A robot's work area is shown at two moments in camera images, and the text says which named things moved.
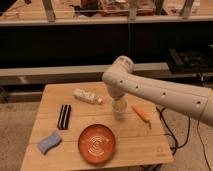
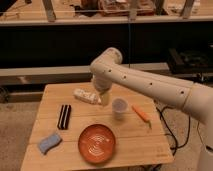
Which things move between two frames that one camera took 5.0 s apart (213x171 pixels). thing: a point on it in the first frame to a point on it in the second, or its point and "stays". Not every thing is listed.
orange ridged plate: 96,143 stays
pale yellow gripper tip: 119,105 to 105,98
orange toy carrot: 142,115 stays
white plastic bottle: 88,96 stays
